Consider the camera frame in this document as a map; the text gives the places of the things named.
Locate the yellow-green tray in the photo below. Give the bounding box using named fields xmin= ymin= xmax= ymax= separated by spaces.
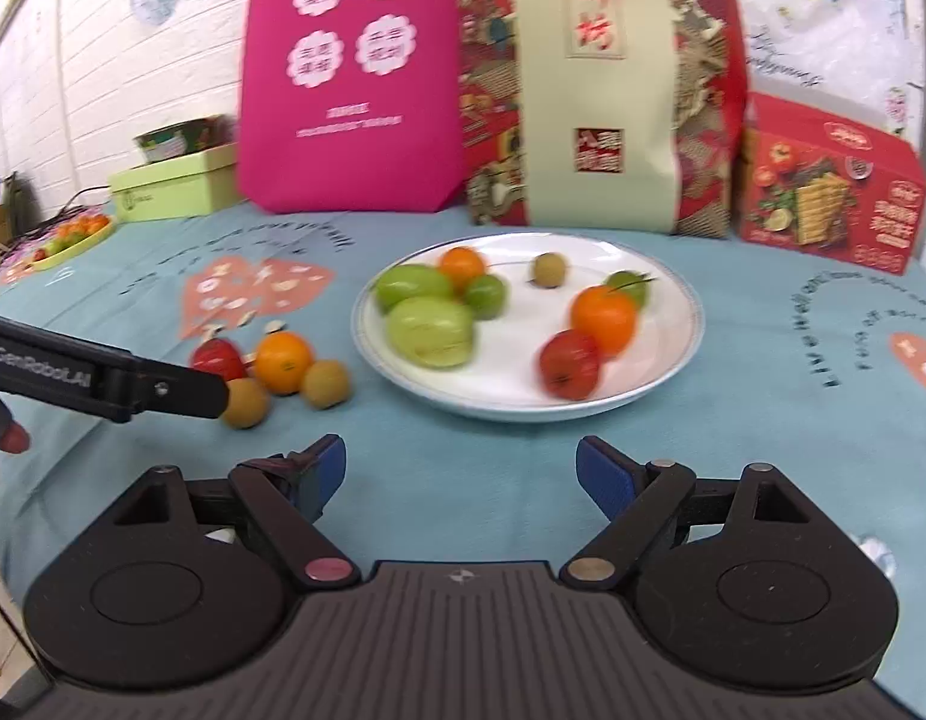
xmin=28 ymin=214 xmax=117 ymax=272

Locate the blue printed tablecloth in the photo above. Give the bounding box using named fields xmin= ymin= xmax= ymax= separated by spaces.
xmin=0 ymin=199 xmax=926 ymax=713

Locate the green patterned bowl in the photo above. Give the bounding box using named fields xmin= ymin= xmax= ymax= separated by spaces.
xmin=133 ymin=115 xmax=235 ymax=164

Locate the red patterned gift bag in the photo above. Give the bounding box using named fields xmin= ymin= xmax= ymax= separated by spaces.
xmin=454 ymin=0 xmax=749 ymax=239

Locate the black cable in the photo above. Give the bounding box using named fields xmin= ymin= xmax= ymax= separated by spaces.
xmin=58 ymin=184 xmax=113 ymax=220

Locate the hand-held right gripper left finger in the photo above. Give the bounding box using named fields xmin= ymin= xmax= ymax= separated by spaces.
xmin=113 ymin=433 xmax=362 ymax=592

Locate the orange with long stem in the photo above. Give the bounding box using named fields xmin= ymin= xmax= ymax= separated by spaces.
xmin=570 ymin=274 xmax=659 ymax=357

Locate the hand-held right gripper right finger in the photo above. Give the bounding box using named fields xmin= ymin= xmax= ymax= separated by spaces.
xmin=559 ymin=435 xmax=813 ymax=593

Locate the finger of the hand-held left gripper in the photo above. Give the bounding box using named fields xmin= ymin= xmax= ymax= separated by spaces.
xmin=94 ymin=358 xmax=232 ymax=424

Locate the heap of small mixed fruit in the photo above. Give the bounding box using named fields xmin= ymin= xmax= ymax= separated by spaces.
xmin=35 ymin=214 xmax=111 ymax=260

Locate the red cracker box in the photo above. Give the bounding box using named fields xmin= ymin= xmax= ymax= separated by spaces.
xmin=736 ymin=90 xmax=926 ymax=276

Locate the light green box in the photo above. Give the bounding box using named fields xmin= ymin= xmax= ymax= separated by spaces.
xmin=106 ymin=141 xmax=246 ymax=224

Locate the pink tote bag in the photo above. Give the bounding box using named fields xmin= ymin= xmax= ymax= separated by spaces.
xmin=236 ymin=0 xmax=468 ymax=215

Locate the red apple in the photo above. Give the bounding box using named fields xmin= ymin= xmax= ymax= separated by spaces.
xmin=538 ymin=330 xmax=603 ymax=401
xmin=191 ymin=339 xmax=248 ymax=383

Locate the green apple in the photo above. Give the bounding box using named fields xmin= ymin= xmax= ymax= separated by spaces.
xmin=374 ymin=264 xmax=456 ymax=312
xmin=385 ymin=296 xmax=477 ymax=370

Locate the small green tangerine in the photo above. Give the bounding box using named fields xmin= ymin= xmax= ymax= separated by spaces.
xmin=463 ymin=274 xmax=509 ymax=321
xmin=605 ymin=270 xmax=651 ymax=308

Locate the white plate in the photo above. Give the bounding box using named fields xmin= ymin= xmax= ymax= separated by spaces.
xmin=350 ymin=232 xmax=705 ymax=421

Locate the white floral sheet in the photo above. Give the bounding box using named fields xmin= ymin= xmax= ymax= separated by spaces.
xmin=725 ymin=0 xmax=925 ymax=143

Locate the person's left hand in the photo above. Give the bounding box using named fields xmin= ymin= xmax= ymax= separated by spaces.
xmin=0 ymin=424 xmax=30 ymax=496

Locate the brown kiwi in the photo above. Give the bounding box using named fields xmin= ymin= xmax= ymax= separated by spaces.
xmin=221 ymin=377 xmax=271 ymax=430
xmin=530 ymin=253 xmax=569 ymax=290
xmin=299 ymin=360 xmax=353 ymax=411

